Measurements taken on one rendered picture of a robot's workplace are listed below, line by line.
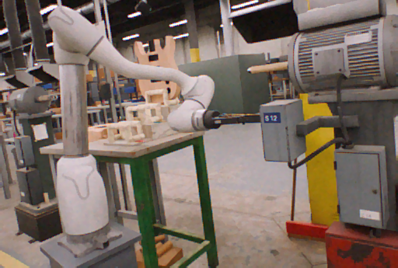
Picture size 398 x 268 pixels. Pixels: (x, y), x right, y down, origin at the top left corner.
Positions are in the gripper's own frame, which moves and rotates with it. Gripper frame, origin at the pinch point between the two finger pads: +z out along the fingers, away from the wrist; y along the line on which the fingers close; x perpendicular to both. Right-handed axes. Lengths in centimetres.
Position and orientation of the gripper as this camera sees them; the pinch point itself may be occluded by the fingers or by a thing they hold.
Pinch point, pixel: (253, 118)
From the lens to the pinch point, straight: 118.8
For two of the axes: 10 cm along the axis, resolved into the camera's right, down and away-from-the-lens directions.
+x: -1.2, -9.9, -1.2
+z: 7.8, -0.3, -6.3
